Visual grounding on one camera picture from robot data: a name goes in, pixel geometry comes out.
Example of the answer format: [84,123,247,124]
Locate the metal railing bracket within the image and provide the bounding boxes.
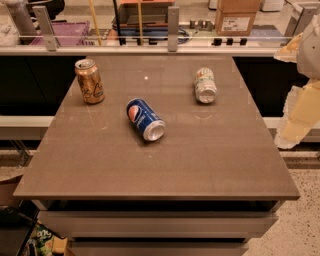
[284,2,320,40]
[168,6,179,52]
[32,6,58,51]

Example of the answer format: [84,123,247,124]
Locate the purple plastic crate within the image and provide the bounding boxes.
[31,21,90,47]

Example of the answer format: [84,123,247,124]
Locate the grey drawer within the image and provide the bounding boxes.
[66,242,248,256]
[39,211,278,239]

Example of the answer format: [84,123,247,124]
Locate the middle metal railing bracket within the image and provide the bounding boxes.
[168,6,179,52]

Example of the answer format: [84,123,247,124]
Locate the brown tray on stand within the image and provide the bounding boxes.
[113,0,175,28]

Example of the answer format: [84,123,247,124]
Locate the gold soda can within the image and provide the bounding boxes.
[75,59,105,104]

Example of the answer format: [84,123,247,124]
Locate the right metal railing bracket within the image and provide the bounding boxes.
[284,2,320,40]

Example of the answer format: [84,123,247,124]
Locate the blue Pepsi can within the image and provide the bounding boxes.
[126,98,166,141]

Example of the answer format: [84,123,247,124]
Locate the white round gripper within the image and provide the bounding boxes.
[274,15,320,149]

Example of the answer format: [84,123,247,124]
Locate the lower grey drawer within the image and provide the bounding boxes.
[66,242,248,256]

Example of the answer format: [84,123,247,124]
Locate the green snack bag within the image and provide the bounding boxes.
[21,225,55,256]

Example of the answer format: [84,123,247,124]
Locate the white green 7up can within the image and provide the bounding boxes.
[194,67,217,104]

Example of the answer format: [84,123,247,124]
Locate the upper grey drawer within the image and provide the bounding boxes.
[39,211,278,239]

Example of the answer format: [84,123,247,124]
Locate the left metal railing bracket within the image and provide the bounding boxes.
[32,6,58,51]

